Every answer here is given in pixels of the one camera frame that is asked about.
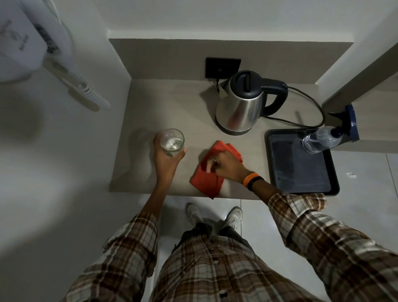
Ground person's left hand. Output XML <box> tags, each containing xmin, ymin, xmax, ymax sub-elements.
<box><xmin>153</xmin><ymin>132</ymin><xmax>188</xmax><ymax>184</ymax></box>

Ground person's right hand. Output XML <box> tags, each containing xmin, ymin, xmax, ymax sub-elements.
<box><xmin>206</xmin><ymin>151</ymin><xmax>251</xmax><ymax>184</ymax></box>

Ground red cleaning cloth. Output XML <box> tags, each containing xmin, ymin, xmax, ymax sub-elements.
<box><xmin>190</xmin><ymin>140</ymin><xmax>244</xmax><ymax>200</ymax></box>

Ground clear drinking glass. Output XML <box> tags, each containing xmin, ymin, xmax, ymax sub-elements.
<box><xmin>160</xmin><ymin>128</ymin><xmax>185</xmax><ymax>157</ymax></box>

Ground person's right forearm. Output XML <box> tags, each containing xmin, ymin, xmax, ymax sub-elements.
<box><xmin>251</xmin><ymin>178</ymin><xmax>282</xmax><ymax>206</ymax></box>

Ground person's left forearm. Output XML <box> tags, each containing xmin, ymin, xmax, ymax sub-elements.
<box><xmin>137</xmin><ymin>180</ymin><xmax>175</xmax><ymax>222</ymax></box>

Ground black wristband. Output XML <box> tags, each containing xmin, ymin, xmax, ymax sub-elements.
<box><xmin>247</xmin><ymin>176</ymin><xmax>264</xmax><ymax>191</ymax></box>

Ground person's left white shoe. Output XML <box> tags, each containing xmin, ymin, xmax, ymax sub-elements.
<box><xmin>186</xmin><ymin>202</ymin><xmax>203</xmax><ymax>227</ymax></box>

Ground person's white shoe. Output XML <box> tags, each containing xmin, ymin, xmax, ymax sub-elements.
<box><xmin>223</xmin><ymin>207</ymin><xmax>244</xmax><ymax>231</ymax></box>
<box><xmin>186</xmin><ymin>202</ymin><xmax>203</xmax><ymax>227</ymax></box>

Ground person's right white shoe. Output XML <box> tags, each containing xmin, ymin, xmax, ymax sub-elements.
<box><xmin>223</xmin><ymin>207</ymin><xmax>244</xmax><ymax>231</ymax></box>

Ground stainless steel electric kettle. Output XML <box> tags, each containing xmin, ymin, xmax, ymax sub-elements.
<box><xmin>215</xmin><ymin>70</ymin><xmax>289</xmax><ymax>136</ymax></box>

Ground black trousers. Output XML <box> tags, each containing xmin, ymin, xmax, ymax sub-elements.
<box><xmin>172</xmin><ymin>222</ymin><xmax>254</xmax><ymax>253</ymax></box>

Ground black serving tray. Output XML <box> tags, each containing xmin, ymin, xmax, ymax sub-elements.
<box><xmin>265</xmin><ymin>128</ymin><xmax>340</xmax><ymax>197</ymax></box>

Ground plaid flannel shirt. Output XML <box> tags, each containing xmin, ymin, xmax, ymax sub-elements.
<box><xmin>61</xmin><ymin>192</ymin><xmax>398</xmax><ymax>302</ymax></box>

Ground clear spray bottle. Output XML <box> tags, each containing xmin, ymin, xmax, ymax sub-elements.
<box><xmin>302</xmin><ymin>104</ymin><xmax>360</xmax><ymax>154</ymax></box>

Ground black wall socket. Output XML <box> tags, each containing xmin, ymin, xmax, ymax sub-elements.
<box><xmin>205</xmin><ymin>57</ymin><xmax>242</xmax><ymax>79</ymax></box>

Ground black kettle power cable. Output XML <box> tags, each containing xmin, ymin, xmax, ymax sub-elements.
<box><xmin>263</xmin><ymin>86</ymin><xmax>325</xmax><ymax>128</ymax></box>

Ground white wall-mounted hair dryer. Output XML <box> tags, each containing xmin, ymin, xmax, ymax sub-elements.
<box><xmin>0</xmin><ymin>0</ymin><xmax>111</xmax><ymax>111</ymax></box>

